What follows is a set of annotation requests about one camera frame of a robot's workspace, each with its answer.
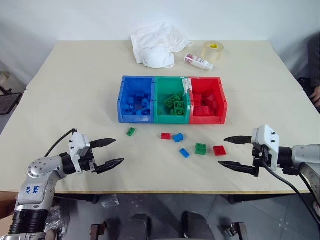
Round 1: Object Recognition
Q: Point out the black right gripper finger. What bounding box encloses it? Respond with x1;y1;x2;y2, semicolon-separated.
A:
218;161;261;179
223;135;253;146

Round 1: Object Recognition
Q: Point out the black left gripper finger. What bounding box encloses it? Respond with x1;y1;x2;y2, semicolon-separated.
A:
89;138;117;149
95;157;125;175

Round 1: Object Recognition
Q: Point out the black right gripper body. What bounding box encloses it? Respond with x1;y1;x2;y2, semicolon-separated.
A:
251;144;273;168

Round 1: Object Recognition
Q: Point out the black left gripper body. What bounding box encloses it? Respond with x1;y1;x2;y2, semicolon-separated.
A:
79;147;99;174

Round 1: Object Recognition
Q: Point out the bystander bare hand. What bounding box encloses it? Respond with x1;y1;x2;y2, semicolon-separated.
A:
312;85;320;108

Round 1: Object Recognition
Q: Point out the square red toy brick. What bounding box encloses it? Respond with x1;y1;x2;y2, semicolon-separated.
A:
212;144;228;157

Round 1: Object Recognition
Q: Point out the small green toy brick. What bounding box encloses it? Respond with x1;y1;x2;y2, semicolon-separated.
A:
125;126;138;138

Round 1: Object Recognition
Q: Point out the crumpled clear plastic wrap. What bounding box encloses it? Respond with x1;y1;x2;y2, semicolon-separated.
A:
100;194;120;209

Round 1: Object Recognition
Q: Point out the square green toy brick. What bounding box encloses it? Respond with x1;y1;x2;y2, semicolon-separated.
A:
194;142;209;156

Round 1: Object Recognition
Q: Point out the red plastic bin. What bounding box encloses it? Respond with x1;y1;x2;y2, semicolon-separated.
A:
187;76;229;125

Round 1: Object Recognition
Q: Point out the large red toy brick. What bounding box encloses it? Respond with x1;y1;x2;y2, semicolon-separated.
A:
193;105;212;117

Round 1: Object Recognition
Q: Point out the blue plastic bin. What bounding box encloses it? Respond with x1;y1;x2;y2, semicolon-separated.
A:
117;75;157;124

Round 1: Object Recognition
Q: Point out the flat blue toy brick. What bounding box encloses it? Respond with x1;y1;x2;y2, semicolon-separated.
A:
179;147;192;159

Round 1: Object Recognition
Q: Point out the green plastic bin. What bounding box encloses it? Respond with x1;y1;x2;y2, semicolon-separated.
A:
152;75;192;125

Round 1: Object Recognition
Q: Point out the brown metal foot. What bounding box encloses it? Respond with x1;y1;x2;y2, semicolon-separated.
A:
219;220;249;240
90;219;114;240

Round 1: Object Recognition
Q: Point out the clear plastic sheet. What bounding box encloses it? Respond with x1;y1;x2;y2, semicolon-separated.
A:
46;206;71;235

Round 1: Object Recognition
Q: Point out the white tape strip on bins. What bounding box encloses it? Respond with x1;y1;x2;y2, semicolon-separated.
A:
181;77;192;99

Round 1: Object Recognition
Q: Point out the long green toy brick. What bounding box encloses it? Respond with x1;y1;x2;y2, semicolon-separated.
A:
163;92;184;108

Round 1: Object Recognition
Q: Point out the small white plastic bottle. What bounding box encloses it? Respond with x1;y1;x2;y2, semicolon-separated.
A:
184;52;214;72

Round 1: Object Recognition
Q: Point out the clear tape roll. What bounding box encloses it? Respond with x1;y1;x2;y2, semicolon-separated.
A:
201;40;224;65

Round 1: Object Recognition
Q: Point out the black metal stand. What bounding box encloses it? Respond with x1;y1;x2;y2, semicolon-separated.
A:
0;84;24;116

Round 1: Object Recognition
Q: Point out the seated person in dark clothes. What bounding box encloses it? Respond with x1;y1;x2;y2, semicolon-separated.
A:
306;34;320;89

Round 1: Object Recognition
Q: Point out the crumpled white cloth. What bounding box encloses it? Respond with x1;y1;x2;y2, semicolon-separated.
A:
130;21;195;70

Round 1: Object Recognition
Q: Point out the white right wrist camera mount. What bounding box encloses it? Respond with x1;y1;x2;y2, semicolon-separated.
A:
250;124;281;172

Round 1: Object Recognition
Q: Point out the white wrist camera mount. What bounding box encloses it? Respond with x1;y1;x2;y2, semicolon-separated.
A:
67;131;91;174
250;124;281;172

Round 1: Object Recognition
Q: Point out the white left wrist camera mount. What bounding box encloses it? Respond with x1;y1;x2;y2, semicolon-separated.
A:
67;131;91;174

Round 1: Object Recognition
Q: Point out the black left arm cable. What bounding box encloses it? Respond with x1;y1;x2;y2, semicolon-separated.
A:
44;128;78;158

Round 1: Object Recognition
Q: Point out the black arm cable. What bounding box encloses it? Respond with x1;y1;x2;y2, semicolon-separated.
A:
262;163;320;226
44;128;78;158

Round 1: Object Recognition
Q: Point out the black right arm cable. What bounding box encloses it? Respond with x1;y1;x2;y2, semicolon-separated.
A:
262;163;320;226

